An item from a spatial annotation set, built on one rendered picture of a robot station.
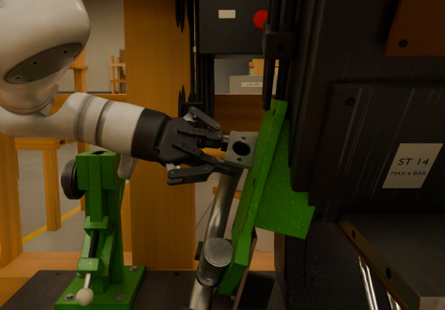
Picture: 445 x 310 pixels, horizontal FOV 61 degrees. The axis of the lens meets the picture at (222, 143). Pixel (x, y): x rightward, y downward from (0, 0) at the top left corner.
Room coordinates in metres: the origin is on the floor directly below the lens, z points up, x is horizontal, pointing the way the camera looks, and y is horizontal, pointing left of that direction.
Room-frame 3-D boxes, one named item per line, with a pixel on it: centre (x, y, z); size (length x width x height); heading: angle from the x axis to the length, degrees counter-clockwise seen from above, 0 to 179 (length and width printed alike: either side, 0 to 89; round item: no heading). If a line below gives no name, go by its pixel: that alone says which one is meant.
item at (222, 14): (0.77, -0.04, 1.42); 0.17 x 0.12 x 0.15; 90
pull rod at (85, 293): (0.60, 0.23, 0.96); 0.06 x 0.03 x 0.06; 0
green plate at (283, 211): (0.50, -0.08, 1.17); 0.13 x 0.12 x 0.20; 90
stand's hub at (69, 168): (0.69, 0.28, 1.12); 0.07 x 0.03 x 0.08; 0
